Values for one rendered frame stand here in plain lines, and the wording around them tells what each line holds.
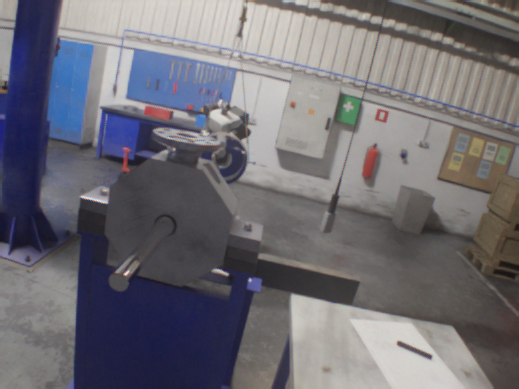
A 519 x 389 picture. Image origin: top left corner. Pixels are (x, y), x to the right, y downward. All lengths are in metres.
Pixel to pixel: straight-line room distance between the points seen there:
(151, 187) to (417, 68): 5.93
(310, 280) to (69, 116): 5.80
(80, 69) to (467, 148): 6.60
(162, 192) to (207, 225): 0.21
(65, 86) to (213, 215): 5.90
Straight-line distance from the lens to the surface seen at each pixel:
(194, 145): 1.39
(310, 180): 6.78
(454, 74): 7.19
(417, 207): 6.62
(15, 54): 3.29
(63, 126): 7.22
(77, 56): 7.06
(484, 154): 7.46
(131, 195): 1.52
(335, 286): 2.01
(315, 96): 6.31
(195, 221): 1.48
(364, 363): 1.43
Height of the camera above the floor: 1.66
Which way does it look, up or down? 15 degrees down
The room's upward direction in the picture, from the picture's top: 13 degrees clockwise
